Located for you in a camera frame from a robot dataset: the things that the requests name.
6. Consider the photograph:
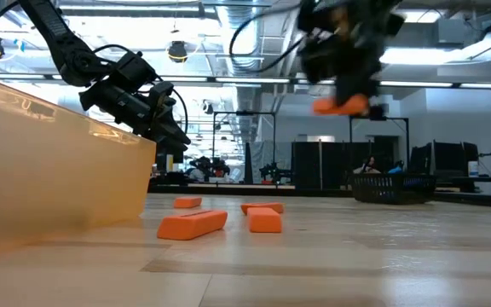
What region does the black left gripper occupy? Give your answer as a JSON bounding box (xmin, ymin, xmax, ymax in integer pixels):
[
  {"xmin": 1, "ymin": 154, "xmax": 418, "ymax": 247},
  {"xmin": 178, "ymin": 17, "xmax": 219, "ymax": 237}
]
[{"xmin": 78, "ymin": 80, "xmax": 191, "ymax": 153}]

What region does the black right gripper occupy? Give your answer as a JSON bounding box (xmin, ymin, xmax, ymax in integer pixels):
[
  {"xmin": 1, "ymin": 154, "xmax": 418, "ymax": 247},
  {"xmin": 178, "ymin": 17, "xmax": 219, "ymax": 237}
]
[{"xmin": 298, "ymin": 25, "xmax": 383, "ymax": 116}]

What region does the orange eraser block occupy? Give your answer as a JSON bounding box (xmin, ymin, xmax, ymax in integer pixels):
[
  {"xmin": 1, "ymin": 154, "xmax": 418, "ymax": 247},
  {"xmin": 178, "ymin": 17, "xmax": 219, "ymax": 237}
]
[
  {"xmin": 172, "ymin": 196, "xmax": 203, "ymax": 210},
  {"xmin": 246, "ymin": 206, "xmax": 284, "ymax": 234},
  {"xmin": 240, "ymin": 202, "xmax": 285, "ymax": 216},
  {"xmin": 312, "ymin": 94, "xmax": 370, "ymax": 117},
  {"xmin": 156, "ymin": 209, "xmax": 229, "ymax": 241}
]

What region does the black mesh basket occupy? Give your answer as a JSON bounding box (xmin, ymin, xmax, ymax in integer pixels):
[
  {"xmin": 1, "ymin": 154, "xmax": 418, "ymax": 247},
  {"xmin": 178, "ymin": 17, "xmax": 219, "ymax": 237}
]
[{"xmin": 349, "ymin": 172, "xmax": 438, "ymax": 206}]

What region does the black monitor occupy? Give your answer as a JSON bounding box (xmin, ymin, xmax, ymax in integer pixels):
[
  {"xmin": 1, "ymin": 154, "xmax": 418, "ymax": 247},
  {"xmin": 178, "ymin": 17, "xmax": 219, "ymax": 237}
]
[{"xmin": 155, "ymin": 147, "xmax": 185, "ymax": 174}]

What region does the person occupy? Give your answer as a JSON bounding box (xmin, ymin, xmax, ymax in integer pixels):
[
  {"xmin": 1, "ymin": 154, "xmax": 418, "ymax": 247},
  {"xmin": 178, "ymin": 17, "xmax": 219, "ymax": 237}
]
[
  {"xmin": 185, "ymin": 156, "xmax": 212, "ymax": 182},
  {"xmin": 353, "ymin": 155, "xmax": 381, "ymax": 175}
]

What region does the overhead light bar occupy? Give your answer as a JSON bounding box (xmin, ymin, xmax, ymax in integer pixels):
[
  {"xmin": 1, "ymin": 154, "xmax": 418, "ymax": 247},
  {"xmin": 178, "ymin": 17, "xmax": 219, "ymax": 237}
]
[{"xmin": 0, "ymin": 72, "xmax": 491, "ymax": 90}]

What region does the black partition panel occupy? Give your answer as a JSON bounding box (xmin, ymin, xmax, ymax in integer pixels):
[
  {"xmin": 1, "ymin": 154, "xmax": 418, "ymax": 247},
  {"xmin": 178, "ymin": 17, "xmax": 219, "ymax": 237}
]
[{"xmin": 292, "ymin": 141, "xmax": 354, "ymax": 191}]

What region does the grey cover sheet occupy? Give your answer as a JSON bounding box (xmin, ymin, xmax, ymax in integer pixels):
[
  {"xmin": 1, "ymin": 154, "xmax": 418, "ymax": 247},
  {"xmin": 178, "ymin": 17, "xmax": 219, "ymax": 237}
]
[{"xmin": 245, "ymin": 140, "xmax": 293, "ymax": 184}]

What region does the black background equipment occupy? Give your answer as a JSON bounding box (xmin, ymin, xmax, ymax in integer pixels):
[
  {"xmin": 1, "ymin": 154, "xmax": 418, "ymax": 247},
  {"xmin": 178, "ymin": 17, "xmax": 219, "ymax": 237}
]
[{"xmin": 410, "ymin": 141, "xmax": 480, "ymax": 178}]

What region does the grey ceiling unit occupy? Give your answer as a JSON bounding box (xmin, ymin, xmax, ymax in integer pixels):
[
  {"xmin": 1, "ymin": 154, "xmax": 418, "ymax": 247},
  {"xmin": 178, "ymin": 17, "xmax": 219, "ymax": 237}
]
[{"xmin": 436, "ymin": 19, "xmax": 468, "ymax": 46}]

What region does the orange translucent plastic bin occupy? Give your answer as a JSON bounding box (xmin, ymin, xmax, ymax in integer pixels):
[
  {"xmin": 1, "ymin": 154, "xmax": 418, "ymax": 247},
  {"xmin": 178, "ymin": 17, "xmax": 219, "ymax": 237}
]
[{"xmin": 0, "ymin": 72, "xmax": 158, "ymax": 257}]

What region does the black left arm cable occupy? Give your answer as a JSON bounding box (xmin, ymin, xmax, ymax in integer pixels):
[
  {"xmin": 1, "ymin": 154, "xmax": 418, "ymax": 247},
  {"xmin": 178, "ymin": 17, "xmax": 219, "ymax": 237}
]
[{"xmin": 0, "ymin": 0, "xmax": 189, "ymax": 134}]

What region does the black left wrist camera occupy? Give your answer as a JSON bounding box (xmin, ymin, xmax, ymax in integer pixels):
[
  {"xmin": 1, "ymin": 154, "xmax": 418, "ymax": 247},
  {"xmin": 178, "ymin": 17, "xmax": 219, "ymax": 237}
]
[{"xmin": 147, "ymin": 80, "xmax": 176, "ymax": 113}]

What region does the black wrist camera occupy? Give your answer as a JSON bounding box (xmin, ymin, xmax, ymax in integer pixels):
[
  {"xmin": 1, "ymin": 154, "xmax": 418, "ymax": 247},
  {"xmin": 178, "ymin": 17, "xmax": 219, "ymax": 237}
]
[
  {"xmin": 147, "ymin": 80, "xmax": 176, "ymax": 113},
  {"xmin": 298, "ymin": 0, "xmax": 344, "ymax": 33}
]

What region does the black rig frame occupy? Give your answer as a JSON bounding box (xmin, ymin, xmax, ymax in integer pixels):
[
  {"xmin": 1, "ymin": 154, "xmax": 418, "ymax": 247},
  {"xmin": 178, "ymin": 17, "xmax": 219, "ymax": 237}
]
[
  {"xmin": 211, "ymin": 110, "xmax": 277, "ymax": 184},
  {"xmin": 349, "ymin": 115, "xmax": 411, "ymax": 171}
]

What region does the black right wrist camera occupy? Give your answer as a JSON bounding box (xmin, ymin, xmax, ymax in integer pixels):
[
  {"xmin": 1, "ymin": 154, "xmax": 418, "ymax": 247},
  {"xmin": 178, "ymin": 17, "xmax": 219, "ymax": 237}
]
[{"xmin": 298, "ymin": 0, "xmax": 344, "ymax": 33}]

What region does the silver ceiling duct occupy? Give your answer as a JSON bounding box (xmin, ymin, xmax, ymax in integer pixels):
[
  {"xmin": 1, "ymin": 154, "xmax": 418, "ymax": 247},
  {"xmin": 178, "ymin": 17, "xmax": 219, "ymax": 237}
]
[{"xmin": 217, "ymin": 0, "xmax": 266, "ymax": 142}]

